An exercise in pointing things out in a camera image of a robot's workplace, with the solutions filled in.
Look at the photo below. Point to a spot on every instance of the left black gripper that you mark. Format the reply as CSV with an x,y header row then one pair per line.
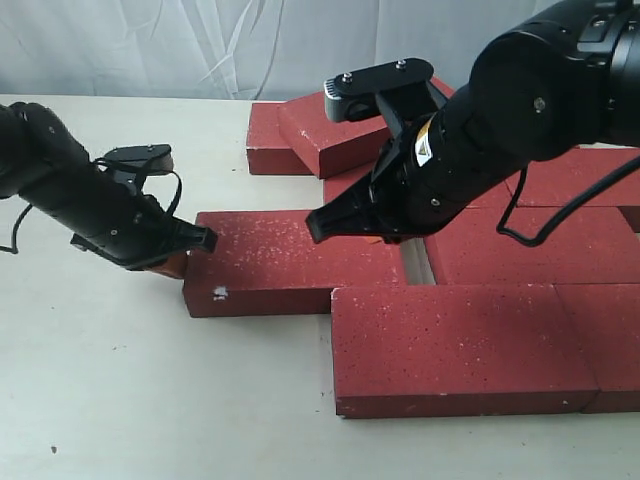
x,y
104,206

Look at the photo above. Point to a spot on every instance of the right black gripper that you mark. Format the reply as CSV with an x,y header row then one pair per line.
x,y
401,199

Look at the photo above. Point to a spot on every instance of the red brick top back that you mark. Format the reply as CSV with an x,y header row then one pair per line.
x,y
324,147

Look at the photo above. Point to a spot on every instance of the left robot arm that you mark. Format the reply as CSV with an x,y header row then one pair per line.
x,y
35,143

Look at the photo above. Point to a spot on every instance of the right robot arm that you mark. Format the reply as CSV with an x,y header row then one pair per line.
x,y
566,77

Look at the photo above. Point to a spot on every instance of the blue-grey backdrop cloth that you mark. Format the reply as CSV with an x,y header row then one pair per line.
x,y
240,50

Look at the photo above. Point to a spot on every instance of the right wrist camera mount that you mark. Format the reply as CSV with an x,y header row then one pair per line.
x,y
400,92

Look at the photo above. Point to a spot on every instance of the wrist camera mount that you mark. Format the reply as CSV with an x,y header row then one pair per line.
x,y
400,92
132,165

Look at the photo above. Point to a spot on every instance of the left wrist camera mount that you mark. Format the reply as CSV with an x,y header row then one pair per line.
x,y
132,165

